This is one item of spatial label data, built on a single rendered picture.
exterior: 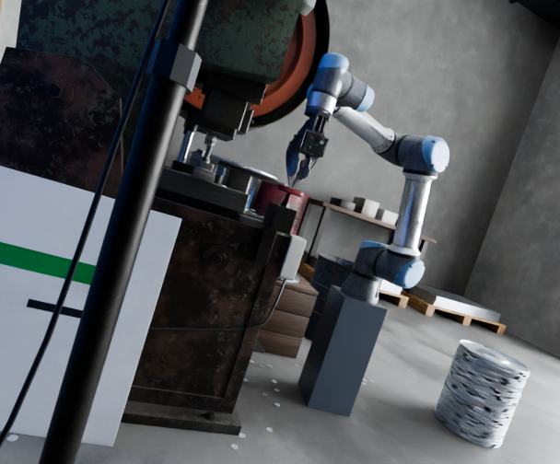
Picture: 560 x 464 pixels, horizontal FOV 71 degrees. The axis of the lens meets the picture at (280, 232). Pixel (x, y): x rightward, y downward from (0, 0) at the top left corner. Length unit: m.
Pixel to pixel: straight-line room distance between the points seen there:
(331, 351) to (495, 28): 5.74
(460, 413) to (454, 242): 4.49
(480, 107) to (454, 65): 0.71
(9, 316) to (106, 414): 0.34
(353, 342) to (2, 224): 1.18
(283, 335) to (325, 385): 0.43
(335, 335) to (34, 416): 0.96
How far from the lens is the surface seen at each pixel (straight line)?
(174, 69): 0.49
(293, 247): 1.19
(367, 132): 1.38
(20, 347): 1.16
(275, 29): 1.28
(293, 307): 1.91
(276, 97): 1.79
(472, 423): 2.01
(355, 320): 1.54
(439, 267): 6.24
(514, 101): 6.82
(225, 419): 1.34
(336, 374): 1.60
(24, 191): 1.15
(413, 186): 1.42
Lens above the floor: 0.72
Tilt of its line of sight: 5 degrees down
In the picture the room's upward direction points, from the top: 18 degrees clockwise
